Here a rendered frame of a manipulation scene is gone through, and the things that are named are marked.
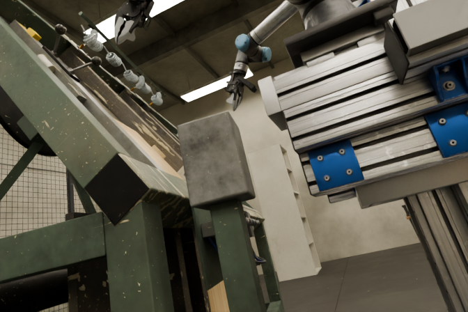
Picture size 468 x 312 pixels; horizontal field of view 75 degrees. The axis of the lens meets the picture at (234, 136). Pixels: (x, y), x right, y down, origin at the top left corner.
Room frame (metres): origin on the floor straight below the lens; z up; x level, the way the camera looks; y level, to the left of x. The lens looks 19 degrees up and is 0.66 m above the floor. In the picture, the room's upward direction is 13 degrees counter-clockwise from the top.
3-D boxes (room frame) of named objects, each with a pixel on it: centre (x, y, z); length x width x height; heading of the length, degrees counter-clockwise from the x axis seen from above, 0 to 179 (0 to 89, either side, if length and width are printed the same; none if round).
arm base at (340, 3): (0.62, -0.29, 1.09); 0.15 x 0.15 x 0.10
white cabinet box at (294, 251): (5.27, -0.52, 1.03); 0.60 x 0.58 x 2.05; 162
